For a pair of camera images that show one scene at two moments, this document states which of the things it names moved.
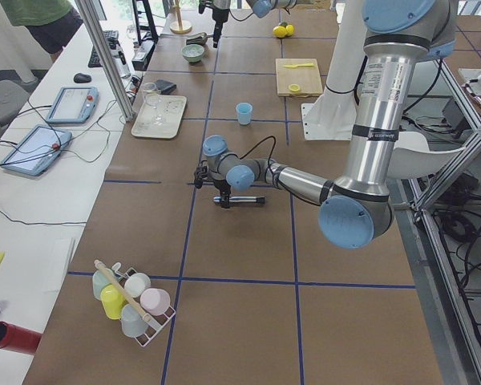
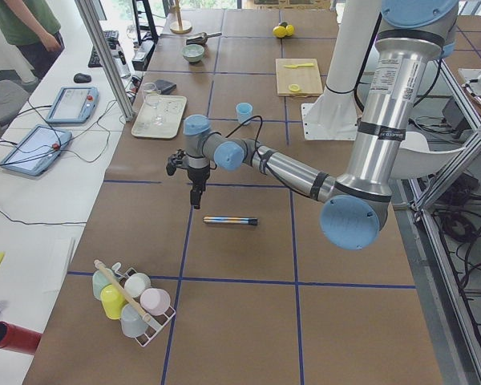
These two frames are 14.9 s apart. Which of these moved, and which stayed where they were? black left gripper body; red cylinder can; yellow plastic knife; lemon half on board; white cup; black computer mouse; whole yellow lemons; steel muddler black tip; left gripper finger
Moved: black left gripper body; steel muddler black tip; left gripper finger
Stayed: black computer mouse; lemon half on board; yellow plastic knife; whole yellow lemons; red cylinder can; white cup
